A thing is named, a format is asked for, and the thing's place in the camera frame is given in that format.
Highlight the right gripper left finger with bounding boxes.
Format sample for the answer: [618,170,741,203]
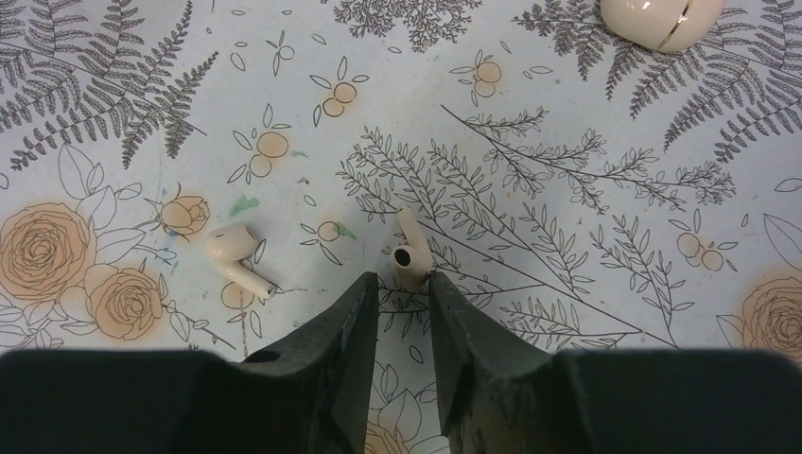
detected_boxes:
[1,272,378,453]

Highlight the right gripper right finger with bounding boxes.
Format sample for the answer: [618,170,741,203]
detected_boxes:
[428,272,801,453]

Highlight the floral patterned table mat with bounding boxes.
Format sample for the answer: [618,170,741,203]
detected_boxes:
[1,1,801,453]

